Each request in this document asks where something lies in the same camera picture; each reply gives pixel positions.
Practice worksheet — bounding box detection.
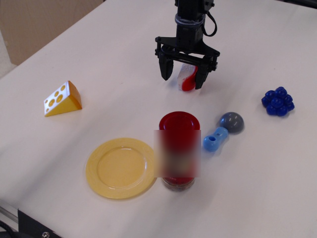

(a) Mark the yellow toy cheese wedge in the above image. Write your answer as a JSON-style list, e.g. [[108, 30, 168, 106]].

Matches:
[[44, 81, 82, 117]]

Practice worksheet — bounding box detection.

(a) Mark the yellow plastic plate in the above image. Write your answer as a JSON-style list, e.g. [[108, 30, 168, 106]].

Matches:
[[85, 138, 156, 199]]

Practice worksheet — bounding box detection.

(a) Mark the blue and grey toy scoop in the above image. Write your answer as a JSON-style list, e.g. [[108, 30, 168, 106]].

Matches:
[[203, 112, 245, 152]]

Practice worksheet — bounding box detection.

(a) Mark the blue toy grape cluster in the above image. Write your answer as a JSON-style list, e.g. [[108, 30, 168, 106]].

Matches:
[[261, 86, 295, 117]]

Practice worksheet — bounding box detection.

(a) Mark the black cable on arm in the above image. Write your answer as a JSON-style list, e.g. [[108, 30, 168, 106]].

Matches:
[[202, 9, 217, 37]]

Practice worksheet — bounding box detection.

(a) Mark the aluminium frame rail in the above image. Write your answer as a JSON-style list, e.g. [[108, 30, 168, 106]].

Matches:
[[0, 200, 18, 231]]

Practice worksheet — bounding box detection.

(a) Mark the red and white toy sushi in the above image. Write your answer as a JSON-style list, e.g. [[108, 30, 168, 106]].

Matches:
[[177, 63, 198, 92]]

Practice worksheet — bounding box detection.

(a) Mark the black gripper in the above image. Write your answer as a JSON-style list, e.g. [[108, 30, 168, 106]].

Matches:
[[155, 23, 220, 90]]

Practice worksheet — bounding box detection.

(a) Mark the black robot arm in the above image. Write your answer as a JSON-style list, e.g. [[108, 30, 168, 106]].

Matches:
[[155, 0, 220, 90]]

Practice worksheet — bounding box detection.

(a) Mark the black corner bracket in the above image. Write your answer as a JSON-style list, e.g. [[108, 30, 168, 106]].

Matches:
[[18, 210, 61, 238]]

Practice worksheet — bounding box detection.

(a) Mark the red lidded spice jar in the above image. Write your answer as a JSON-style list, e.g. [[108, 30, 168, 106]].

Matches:
[[154, 111, 201, 192]]

